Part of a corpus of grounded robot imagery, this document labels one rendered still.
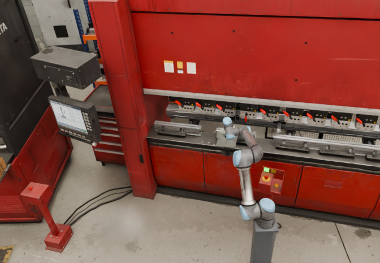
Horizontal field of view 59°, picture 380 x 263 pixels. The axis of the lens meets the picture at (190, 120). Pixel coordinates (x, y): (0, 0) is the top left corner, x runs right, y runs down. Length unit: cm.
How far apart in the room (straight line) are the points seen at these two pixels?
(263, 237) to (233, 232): 87
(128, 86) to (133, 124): 44
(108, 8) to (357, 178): 265
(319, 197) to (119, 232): 212
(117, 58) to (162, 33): 44
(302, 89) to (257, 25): 68
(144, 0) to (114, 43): 42
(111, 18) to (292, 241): 273
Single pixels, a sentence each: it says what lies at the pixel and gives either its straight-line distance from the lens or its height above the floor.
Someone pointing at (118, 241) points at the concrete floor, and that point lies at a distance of 380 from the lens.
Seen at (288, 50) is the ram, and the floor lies 188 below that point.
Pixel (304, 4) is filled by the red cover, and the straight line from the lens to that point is 267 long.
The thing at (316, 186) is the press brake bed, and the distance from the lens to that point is 357.
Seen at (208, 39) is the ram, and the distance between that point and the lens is 285.
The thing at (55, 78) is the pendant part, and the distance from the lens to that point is 289.
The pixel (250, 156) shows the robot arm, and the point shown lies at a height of 133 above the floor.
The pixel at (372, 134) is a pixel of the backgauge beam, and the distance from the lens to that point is 366.
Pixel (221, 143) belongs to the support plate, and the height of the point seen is 100.
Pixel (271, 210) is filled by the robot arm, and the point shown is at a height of 98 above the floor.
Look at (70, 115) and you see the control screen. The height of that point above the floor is 148.
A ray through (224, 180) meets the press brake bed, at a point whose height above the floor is 41.
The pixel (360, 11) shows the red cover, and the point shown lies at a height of 221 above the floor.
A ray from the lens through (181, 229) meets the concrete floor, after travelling 376.
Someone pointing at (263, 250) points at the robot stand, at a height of 50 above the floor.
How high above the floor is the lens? 306
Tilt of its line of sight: 37 degrees down
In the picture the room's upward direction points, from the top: 4 degrees counter-clockwise
